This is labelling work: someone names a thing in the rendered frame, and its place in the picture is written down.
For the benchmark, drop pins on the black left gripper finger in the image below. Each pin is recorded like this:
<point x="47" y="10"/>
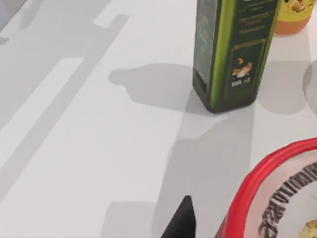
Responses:
<point x="185" y="220"/>

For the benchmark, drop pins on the green bottle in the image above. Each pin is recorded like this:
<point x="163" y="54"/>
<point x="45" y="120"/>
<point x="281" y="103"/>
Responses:
<point x="230" y="54"/>

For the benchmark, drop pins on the red and white can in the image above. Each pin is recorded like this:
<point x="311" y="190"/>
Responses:
<point x="272" y="193"/>

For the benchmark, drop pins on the yellow and orange bottle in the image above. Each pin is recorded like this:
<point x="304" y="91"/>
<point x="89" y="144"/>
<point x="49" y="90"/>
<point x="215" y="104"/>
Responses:
<point x="293" y="17"/>

